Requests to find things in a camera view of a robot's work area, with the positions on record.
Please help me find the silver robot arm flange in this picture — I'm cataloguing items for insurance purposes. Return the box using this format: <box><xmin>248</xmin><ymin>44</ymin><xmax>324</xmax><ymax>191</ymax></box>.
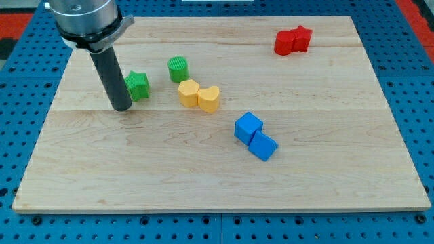
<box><xmin>44</xmin><ymin>0</ymin><xmax>134</xmax><ymax>54</ymax></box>

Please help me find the blue triangle block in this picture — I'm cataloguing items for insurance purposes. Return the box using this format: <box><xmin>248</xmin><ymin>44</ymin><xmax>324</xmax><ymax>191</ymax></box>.
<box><xmin>248</xmin><ymin>131</ymin><xmax>279</xmax><ymax>161</ymax></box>

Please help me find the yellow heart block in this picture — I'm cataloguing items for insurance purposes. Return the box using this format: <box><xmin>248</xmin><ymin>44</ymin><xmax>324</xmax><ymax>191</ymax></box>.
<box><xmin>197</xmin><ymin>86</ymin><xmax>220</xmax><ymax>113</ymax></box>

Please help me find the blue cube block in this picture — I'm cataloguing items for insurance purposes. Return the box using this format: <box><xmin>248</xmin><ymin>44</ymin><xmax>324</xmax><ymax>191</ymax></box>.
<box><xmin>234</xmin><ymin>112</ymin><xmax>263</xmax><ymax>146</ymax></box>

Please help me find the wooden board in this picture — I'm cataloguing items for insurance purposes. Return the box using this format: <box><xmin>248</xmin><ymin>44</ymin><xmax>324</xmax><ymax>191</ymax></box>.
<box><xmin>12</xmin><ymin>16</ymin><xmax>431</xmax><ymax>214</ymax></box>

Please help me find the yellow hexagon block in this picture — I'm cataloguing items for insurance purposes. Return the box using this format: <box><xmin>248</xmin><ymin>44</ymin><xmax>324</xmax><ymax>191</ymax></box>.
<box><xmin>178</xmin><ymin>79</ymin><xmax>200</xmax><ymax>108</ymax></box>

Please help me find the green cylinder block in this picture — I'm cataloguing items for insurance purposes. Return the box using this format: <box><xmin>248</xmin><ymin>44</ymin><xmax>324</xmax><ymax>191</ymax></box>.
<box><xmin>167</xmin><ymin>56</ymin><xmax>189</xmax><ymax>83</ymax></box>

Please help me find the green star block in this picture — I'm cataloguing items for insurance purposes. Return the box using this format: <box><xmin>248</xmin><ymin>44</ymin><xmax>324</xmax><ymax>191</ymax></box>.
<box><xmin>125</xmin><ymin>71</ymin><xmax>150</xmax><ymax>102</ymax></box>

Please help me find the red cylinder block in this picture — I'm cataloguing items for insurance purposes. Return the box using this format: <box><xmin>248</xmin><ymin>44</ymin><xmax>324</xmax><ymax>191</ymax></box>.
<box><xmin>274</xmin><ymin>30</ymin><xmax>295</xmax><ymax>56</ymax></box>

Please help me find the red star block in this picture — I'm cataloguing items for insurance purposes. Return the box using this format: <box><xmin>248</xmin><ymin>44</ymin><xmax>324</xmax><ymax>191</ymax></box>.
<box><xmin>292</xmin><ymin>25</ymin><xmax>313</xmax><ymax>52</ymax></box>

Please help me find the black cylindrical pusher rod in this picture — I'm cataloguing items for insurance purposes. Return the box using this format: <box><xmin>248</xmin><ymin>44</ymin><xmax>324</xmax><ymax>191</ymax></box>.
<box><xmin>90</xmin><ymin>47</ymin><xmax>132</xmax><ymax>111</ymax></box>

